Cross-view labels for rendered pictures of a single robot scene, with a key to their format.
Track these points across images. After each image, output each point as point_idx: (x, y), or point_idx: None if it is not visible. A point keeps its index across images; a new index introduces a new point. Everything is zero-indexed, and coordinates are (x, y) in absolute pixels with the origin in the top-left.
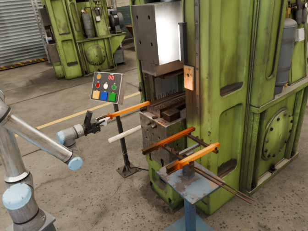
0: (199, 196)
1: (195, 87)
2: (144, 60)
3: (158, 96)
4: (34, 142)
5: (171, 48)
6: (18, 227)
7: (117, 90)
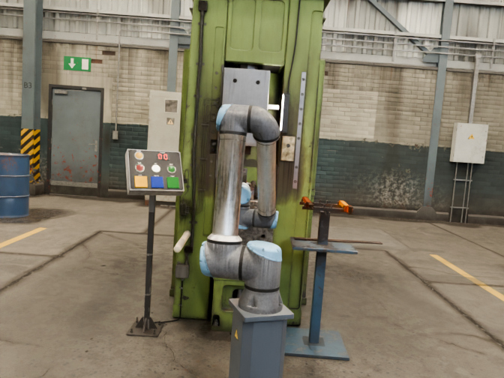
0: (352, 248)
1: (294, 158)
2: None
3: None
4: (274, 175)
5: None
6: (274, 297)
7: (178, 174)
